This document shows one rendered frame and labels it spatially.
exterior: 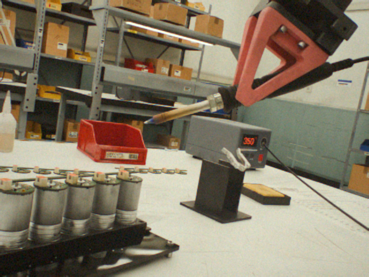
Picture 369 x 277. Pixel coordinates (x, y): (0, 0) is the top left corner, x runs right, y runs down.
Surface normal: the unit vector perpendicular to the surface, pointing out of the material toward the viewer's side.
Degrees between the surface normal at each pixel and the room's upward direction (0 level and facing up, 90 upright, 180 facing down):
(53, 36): 86
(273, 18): 109
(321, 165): 90
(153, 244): 0
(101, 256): 0
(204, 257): 0
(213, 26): 88
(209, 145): 90
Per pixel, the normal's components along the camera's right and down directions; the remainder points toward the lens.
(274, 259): 0.17, -0.98
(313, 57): -0.10, 0.43
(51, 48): 0.55, 0.19
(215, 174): -0.69, -0.03
